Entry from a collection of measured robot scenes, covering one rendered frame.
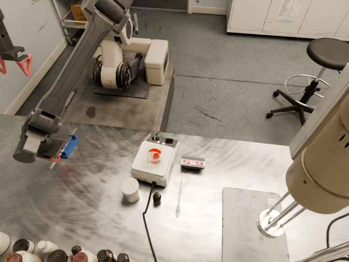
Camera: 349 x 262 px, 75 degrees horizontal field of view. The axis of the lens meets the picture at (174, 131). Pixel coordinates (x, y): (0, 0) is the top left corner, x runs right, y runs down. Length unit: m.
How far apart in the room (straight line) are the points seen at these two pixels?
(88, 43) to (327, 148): 0.61
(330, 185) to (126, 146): 0.74
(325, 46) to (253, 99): 0.72
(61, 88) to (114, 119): 0.89
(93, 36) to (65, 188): 0.53
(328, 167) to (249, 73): 2.27
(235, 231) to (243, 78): 1.91
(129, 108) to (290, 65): 1.90
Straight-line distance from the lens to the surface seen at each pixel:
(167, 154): 0.81
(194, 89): 2.30
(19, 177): 1.04
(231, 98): 2.26
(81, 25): 2.99
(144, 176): 0.81
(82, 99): 1.78
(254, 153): 0.97
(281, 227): 0.68
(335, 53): 1.94
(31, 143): 0.78
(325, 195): 0.42
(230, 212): 0.83
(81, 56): 0.71
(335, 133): 0.36
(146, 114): 1.57
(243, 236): 0.82
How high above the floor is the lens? 1.53
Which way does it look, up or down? 52 degrees down
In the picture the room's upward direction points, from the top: straight up
